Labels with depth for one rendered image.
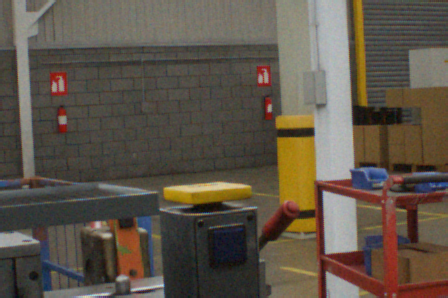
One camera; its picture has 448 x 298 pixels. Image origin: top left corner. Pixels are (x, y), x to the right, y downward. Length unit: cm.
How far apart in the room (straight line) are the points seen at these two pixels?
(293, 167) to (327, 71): 327
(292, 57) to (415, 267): 518
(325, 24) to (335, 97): 40
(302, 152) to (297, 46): 95
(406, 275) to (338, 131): 193
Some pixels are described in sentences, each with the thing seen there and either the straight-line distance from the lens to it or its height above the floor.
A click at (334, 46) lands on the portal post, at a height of 152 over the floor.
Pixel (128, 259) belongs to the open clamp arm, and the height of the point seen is 102.
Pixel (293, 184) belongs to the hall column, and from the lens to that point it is 812.
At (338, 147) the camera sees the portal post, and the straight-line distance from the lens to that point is 493.
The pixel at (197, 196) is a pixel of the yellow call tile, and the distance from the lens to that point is 77.
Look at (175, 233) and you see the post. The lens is 79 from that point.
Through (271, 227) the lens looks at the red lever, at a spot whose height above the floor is 111.
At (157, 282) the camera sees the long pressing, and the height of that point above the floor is 100.
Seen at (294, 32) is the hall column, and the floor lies 185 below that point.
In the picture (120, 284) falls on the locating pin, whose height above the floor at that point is 101.
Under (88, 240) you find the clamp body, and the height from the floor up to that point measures 104.
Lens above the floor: 123
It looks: 3 degrees down
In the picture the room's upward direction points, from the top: 3 degrees counter-clockwise
